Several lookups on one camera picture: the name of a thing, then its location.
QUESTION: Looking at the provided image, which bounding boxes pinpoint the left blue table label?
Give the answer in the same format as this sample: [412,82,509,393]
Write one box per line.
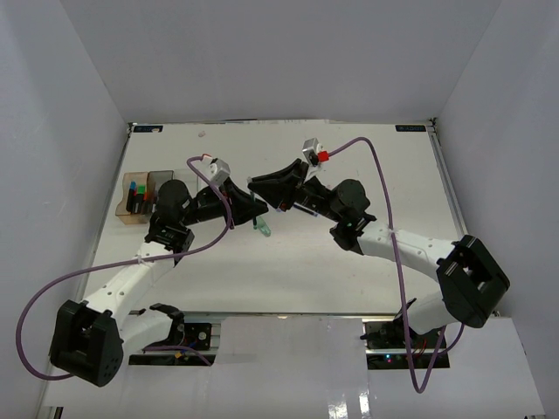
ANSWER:
[133,125,163,133]

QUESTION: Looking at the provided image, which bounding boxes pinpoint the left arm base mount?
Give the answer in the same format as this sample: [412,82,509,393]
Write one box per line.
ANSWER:
[121,303,219,367]

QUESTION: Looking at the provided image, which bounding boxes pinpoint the right blue table label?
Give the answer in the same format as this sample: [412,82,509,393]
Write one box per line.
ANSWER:
[395,125,426,133]

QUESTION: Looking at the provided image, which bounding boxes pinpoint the green transparent highlighter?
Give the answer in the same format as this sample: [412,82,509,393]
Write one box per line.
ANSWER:
[256,216,272,237]

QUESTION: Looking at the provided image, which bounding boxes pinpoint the purple cable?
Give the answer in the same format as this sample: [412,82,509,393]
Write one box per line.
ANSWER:
[15,155,232,381]
[327,137,466,394]

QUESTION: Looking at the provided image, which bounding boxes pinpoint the blue cap black highlighter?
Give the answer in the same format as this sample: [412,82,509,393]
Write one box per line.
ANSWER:
[126,181,136,214]

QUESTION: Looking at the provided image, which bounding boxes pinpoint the green pen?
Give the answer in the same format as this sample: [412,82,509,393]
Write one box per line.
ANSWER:
[247,176,258,230]

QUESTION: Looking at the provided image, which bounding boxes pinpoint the orange cap black highlighter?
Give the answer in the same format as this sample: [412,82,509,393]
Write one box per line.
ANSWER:
[141,190,153,215]

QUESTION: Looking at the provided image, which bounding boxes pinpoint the blue pen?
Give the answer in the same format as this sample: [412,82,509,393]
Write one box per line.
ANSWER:
[293,203,319,217]

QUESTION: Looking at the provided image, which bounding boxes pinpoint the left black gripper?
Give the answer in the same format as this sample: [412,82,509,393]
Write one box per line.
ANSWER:
[181,176,268,229]

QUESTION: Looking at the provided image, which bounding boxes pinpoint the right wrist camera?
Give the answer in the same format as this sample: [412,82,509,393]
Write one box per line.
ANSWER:
[302,138,329,168]

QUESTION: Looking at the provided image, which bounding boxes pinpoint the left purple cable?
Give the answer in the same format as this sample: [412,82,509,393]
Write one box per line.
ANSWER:
[15,155,232,381]

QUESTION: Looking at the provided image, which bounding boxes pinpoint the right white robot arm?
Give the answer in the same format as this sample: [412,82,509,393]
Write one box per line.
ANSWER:
[248,159,510,348]

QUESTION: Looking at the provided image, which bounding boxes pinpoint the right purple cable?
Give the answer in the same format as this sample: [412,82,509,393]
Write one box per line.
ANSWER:
[327,137,466,394]

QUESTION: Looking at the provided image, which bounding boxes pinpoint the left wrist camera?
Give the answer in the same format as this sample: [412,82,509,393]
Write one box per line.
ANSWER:
[202,155,231,187]

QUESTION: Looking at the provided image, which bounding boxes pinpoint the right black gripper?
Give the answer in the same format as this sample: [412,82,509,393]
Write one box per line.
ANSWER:
[247,160,343,223]

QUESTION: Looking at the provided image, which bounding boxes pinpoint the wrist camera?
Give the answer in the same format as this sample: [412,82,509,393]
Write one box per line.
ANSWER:
[302,138,329,168]
[202,155,231,187]

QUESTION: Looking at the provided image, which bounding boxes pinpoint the grey transparent container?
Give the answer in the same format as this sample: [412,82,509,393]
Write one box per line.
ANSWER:
[147,170,174,198]

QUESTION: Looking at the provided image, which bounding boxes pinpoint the blue table label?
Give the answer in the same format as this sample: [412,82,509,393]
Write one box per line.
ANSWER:
[133,125,163,133]
[395,125,426,133]

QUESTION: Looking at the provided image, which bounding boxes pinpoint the brown transparent container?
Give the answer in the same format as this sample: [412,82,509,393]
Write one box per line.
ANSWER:
[114,172,149,225]

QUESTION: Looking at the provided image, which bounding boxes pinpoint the green cap black highlighter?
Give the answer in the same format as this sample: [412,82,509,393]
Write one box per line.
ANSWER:
[132,185,146,214]

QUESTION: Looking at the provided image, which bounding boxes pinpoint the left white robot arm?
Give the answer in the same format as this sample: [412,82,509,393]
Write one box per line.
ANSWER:
[50,179,268,387]

